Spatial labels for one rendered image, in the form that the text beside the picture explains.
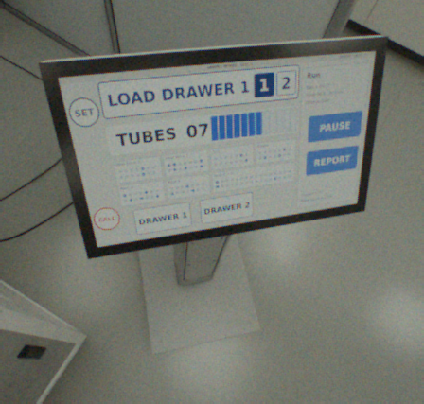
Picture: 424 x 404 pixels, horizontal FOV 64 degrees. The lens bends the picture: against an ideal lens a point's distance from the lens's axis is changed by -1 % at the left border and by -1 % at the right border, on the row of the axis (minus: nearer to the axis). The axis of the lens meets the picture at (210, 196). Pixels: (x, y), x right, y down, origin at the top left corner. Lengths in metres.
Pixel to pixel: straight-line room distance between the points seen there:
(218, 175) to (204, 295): 1.01
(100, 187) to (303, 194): 0.35
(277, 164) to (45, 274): 1.29
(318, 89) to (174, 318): 1.15
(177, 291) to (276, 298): 0.44
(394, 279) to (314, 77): 1.42
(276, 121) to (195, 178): 0.16
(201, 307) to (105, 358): 0.43
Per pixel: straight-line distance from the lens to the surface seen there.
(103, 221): 0.58
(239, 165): 0.57
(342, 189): 0.68
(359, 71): 0.63
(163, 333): 1.51
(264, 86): 0.56
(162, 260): 1.56
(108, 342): 1.57
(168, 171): 0.55
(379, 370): 1.76
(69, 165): 0.55
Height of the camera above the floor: 1.54
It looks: 63 degrees down
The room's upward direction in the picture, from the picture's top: 12 degrees clockwise
